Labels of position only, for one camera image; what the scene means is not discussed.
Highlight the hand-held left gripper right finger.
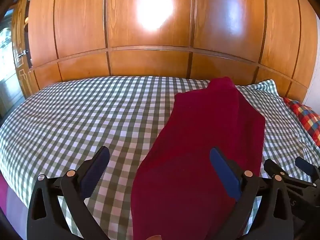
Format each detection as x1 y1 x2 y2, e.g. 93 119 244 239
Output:
207 147 293 240

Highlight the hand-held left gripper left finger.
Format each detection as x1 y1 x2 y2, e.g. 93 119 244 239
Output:
27 146 111 240

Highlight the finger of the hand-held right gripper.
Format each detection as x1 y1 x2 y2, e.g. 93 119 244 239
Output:
264 158 290 183
294 156 320 183

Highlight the dark red knit garment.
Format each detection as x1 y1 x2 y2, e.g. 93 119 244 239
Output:
131 77 266 240

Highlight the multicolour checked pillow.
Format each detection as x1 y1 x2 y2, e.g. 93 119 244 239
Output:
283 97 320 147

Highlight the bed with green checked sheet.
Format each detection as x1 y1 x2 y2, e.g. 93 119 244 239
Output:
0 76 320 235

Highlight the green checked pillow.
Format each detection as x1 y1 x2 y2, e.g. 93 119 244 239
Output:
236 79 320 155

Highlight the wooden door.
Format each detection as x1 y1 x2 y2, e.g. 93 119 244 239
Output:
11 1 34 99

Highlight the wooden wardrobe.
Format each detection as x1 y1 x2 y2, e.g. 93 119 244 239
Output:
26 0 318 102

